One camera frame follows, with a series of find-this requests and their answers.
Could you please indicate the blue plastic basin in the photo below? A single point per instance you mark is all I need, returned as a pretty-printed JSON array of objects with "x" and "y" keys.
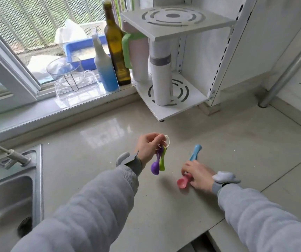
[{"x": 87, "y": 53}]

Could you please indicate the person's right hand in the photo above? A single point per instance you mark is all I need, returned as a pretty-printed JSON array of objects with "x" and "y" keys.
[{"x": 201, "y": 177}]

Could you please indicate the white wrist tracker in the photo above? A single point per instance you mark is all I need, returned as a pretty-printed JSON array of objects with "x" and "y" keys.
[{"x": 225, "y": 178}]

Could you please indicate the purple measuring spoon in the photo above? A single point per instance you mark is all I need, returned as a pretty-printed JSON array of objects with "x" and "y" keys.
[{"x": 155, "y": 166}]

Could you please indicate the green measuring spoon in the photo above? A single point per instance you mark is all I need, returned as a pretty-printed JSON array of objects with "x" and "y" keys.
[{"x": 162, "y": 164}]

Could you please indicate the metal faucet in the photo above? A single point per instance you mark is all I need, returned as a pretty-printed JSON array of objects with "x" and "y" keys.
[{"x": 11, "y": 154}]

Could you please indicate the grey wrist tracker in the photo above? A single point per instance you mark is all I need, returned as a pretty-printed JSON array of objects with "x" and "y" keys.
[{"x": 129, "y": 162}]

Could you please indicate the white mesh window screen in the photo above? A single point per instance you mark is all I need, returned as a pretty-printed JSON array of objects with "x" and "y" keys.
[{"x": 34, "y": 20}]

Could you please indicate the person's left fingers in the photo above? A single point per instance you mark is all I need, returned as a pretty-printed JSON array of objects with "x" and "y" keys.
[{"x": 157, "y": 141}]

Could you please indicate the blue measuring spoon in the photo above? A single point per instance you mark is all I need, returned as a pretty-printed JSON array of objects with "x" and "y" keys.
[{"x": 195, "y": 152}]

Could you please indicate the metal pipe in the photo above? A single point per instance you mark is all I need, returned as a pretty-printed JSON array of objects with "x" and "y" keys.
[{"x": 287, "y": 73}]

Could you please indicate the blue and white spray bottle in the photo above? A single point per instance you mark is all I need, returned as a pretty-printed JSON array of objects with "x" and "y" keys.
[{"x": 105, "y": 70}]

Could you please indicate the white thermos bottle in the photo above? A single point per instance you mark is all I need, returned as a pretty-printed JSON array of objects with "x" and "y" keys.
[{"x": 161, "y": 76}]

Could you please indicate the white plastic bag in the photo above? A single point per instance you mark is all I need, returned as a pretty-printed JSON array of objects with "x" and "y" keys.
[{"x": 67, "y": 31}]

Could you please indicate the white window frame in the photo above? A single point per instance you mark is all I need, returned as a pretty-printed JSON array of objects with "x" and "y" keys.
[{"x": 6, "y": 65}]

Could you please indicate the white plastic basket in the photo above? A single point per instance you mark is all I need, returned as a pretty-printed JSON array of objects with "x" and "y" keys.
[{"x": 95, "y": 27}]

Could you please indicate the clear plastic tray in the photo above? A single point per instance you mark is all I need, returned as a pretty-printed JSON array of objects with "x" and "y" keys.
[{"x": 87, "y": 85}]

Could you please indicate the person's left hand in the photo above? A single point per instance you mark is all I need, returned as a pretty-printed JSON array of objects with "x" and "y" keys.
[{"x": 144, "y": 148}]

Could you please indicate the white metal shelf rack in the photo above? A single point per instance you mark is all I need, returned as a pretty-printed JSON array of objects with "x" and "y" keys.
[{"x": 192, "y": 20}]

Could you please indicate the person's right fingers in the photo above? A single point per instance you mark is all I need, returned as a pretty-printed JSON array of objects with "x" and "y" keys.
[{"x": 187, "y": 170}]

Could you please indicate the clear plastic measuring cup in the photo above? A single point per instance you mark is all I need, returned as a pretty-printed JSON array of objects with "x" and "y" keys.
[{"x": 63, "y": 70}]

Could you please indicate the stainless steel sink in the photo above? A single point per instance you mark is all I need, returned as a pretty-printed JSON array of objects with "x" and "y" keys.
[{"x": 8, "y": 196}]

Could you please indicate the pink measuring spoon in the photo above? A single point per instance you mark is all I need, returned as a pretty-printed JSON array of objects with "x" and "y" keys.
[{"x": 182, "y": 183}]

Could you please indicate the dark green glass oil bottle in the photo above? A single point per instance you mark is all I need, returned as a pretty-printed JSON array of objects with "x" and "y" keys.
[{"x": 117, "y": 49}]

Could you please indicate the person's right forearm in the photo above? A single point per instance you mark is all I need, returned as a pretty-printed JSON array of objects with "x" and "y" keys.
[{"x": 266, "y": 220}]

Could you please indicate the person's left forearm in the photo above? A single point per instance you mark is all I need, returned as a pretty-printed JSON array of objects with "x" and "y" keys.
[{"x": 87, "y": 212}]

